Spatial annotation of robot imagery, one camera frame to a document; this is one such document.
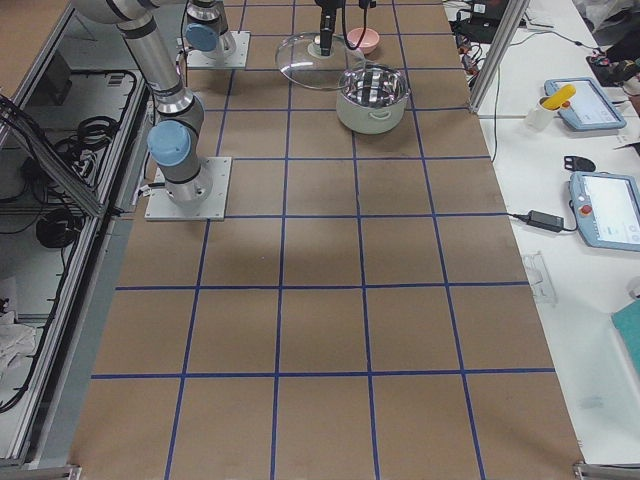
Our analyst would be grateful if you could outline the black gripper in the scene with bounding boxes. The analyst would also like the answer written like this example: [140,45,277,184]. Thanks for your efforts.
[314,0,345,56]

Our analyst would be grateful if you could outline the glass pot lid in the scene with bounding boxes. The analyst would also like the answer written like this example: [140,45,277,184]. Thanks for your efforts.
[275,32,366,91]

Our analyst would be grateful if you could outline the pale green cooking pot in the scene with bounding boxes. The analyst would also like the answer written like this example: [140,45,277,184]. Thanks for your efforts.
[336,63,410,135]

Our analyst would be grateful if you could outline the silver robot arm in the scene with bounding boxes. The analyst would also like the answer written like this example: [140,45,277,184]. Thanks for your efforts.
[71,1,345,205]
[184,0,236,58]

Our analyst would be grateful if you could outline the pink bowl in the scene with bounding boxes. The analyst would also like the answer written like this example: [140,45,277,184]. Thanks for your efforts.
[347,27,380,55]

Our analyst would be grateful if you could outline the white mug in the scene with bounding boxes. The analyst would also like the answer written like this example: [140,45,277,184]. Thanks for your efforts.
[524,97,555,132]

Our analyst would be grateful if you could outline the yellow banana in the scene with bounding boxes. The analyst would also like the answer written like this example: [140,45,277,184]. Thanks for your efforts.
[542,83,576,111]

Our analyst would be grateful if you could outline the far blue teach pendant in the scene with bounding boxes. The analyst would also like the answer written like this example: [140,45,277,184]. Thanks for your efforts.
[544,77,627,132]

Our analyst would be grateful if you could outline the blue teach pendant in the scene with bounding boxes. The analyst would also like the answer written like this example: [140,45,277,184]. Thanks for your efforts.
[569,171,639,252]
[544,77,627,132]

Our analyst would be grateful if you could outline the black computer mouse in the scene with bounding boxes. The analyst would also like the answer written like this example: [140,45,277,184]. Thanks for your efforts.
[564,155,596,172]

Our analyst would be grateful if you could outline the black power adapter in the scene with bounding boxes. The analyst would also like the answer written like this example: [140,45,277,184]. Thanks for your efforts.
[526,210,564,233]

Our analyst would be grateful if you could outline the near blue teach pendant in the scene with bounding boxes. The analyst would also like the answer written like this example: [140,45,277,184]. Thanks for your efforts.
[569,171,639,252]

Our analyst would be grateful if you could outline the clear plastic holder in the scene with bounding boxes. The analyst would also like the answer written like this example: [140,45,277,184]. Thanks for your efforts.
[521,252,558,305]

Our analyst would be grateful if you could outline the white crumpled cloth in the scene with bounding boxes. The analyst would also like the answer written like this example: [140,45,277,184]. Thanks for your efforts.
[1,311,36,374]

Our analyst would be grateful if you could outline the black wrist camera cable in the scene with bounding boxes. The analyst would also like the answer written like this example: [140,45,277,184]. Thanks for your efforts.
[341,0,376,51]

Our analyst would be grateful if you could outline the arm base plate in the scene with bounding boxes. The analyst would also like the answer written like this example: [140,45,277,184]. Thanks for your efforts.
[145,157,232,221]
[187,31,251,70]

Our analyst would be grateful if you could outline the aluminium frame post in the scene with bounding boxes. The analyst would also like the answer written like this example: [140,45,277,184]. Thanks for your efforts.
[469,0,529,113]

